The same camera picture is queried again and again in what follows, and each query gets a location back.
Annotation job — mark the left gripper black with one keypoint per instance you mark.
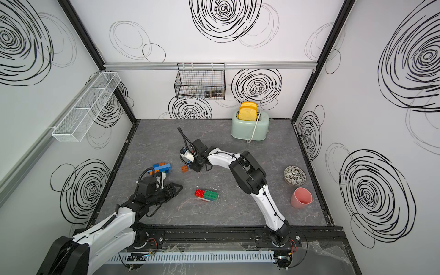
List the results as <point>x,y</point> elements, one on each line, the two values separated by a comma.
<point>173,191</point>

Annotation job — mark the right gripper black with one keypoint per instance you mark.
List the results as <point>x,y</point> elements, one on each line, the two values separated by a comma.
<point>193,165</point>

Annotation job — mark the blue lego brick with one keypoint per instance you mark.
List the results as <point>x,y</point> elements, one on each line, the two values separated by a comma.
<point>162,169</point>

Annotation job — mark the red lego brick long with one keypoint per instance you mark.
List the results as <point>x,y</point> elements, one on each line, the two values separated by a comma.
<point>199,193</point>

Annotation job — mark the green lego brick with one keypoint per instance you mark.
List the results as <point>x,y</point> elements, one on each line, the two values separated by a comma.
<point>210,195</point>

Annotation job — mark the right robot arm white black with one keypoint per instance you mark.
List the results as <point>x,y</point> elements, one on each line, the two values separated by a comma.
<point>250,177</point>

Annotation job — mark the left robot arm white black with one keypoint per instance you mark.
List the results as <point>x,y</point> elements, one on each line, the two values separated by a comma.
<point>86,252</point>

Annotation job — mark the mint green toaster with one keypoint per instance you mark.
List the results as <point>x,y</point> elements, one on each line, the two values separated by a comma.
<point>250,130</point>

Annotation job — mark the yellow toast slice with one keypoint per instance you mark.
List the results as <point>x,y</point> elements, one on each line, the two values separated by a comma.
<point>248,111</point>

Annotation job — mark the patterned ceramic bowl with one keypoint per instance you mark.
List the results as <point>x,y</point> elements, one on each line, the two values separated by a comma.
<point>294,176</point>

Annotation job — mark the pink plastic cup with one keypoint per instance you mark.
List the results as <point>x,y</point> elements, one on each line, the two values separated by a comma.
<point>301,198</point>

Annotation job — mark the black wire wall basket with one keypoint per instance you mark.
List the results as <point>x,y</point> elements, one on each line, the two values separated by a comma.
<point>200,84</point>

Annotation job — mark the grey wall rail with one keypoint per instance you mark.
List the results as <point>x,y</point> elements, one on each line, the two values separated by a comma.
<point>166,66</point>

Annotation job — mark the white wire wall shelf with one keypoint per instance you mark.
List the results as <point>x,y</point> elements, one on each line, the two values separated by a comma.
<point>97,104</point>

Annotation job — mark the white cable duct strip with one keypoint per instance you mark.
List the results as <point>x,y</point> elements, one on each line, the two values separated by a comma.
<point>193,257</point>

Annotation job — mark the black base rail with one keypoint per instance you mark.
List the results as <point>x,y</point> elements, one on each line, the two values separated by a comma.
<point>160,236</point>

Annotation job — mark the black corner frame post left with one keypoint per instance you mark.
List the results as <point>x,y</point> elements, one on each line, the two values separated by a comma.
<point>80,29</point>

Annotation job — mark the black corner frame post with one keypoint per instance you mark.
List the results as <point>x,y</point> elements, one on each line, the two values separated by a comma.
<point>80,29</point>
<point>330,42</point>

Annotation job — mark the black corner frame post right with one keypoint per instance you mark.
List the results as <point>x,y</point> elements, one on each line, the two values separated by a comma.
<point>330,42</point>

